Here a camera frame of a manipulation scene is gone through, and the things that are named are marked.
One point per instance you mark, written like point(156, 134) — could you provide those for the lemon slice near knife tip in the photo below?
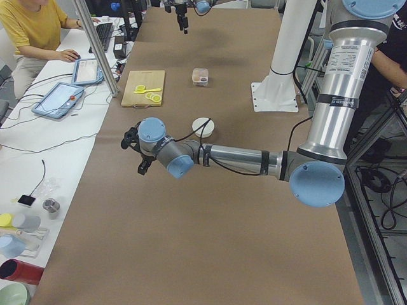
point(140, 89)

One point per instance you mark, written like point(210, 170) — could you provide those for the green bowl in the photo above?
point(15, 294)

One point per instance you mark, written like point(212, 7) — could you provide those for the light blue plastic cup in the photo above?
point(11, 246)

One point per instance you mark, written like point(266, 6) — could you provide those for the blue teach pendant near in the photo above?
point(59, 100)

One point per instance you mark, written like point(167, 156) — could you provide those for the aluminium frame post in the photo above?
point(91, 33)

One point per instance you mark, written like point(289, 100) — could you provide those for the red cylinder cup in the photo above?
point(20, 271)

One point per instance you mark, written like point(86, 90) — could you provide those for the clear plastic egg box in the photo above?
point(200, 72)

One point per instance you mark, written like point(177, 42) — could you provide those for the lemon slice front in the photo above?
point(156, 98)

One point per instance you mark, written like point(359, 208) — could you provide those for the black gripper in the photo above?
point(146, 159)

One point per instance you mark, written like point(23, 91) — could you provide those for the wooden cutting board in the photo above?
point(151, 79)

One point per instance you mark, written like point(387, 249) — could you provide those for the blue teach pendant far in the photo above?
point(86, 72)

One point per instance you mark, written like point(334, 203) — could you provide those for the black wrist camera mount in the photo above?
point(131, 139)

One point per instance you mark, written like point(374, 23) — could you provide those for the crumpled clear plastic bag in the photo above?
point(47, 188)

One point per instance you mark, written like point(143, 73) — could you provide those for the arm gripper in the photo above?
point(181, 9)

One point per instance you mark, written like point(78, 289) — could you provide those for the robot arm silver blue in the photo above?
point(314, 170)

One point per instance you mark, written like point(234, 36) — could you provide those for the small black square pad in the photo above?
point(26, 200)

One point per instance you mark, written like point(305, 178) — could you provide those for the black keyboard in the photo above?
point(104, 32)

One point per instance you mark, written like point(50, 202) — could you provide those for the black power adapter box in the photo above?
point(120, 48)

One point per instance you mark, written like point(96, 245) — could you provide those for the clear acrylic tray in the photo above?
point(33, 241)

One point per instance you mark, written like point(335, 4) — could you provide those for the person in yellow shirt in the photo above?
point(34, 28)

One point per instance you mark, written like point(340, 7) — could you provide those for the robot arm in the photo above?
point(202, 5)

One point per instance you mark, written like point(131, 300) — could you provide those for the yellow plastic cup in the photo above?
point(6, 220)

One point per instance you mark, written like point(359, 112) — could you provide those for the white round bowl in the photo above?
point(203, 127)

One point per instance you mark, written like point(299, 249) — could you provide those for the white camera stand pillar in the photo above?
point(276, 93)

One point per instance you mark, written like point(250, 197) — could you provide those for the blue teach pendant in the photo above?
point(59, 100)
point(86, 72)

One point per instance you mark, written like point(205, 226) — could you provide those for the grey plastic cup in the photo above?
point(27, 223)

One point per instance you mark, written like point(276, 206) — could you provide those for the person in black shirt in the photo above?
point(387, 70)

